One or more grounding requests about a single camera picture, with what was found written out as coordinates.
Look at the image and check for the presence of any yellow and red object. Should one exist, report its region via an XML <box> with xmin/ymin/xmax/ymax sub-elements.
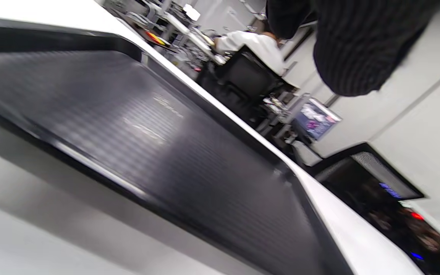
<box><xmin>145</xmin><ymin>31</ymin><xmax>171</xmax><ymax>48</ymax></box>

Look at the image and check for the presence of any person's black striped sweater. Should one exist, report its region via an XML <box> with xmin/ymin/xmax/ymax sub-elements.
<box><xmin>265</xmin><ymin>0</ymin><xmax>440</xmax><ymax>97</ymax></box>

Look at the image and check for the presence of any black plastic tray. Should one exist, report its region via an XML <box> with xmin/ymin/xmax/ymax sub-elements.
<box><xmin>0</xmin><ymin>16</ymin><xmax>355</xmax><ymax>275</ymax></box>

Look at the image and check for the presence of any computer monitor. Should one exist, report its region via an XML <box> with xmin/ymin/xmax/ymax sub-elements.
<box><xmin>292</xmin><ymin>98</ymin><xmax>342</xmax><ymax>142</ymax></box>

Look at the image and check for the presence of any black office chair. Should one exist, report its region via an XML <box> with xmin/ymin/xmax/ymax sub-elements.
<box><xmin>196</xmin><ymin>46</ymin><xmax>298</xmax><ymax>128</ymax></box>

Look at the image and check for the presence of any grey metal equipment rack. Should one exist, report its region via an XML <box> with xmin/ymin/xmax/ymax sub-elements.
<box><xmin>105</xmin><ymin>0</ymin><xmax>228</xmax><ymax>73</ymax></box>

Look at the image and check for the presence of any black computer tower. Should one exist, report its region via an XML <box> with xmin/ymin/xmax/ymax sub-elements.
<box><xmin>309</xmin><ymin>142</ymin><xmax>440</xmax><ymax>275</ymax></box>

